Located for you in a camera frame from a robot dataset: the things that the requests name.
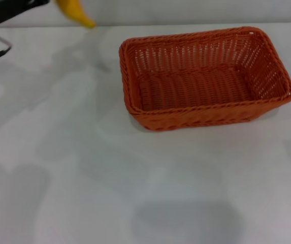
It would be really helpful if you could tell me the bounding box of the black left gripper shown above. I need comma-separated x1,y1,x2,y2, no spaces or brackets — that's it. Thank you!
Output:
0,0,51,27

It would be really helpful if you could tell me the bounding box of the yellow banana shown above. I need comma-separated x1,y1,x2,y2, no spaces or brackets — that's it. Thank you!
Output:
54,0,97,29

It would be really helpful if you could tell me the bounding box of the orange woven rectangular basket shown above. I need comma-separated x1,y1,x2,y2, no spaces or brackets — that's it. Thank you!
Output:
119,25,291,132

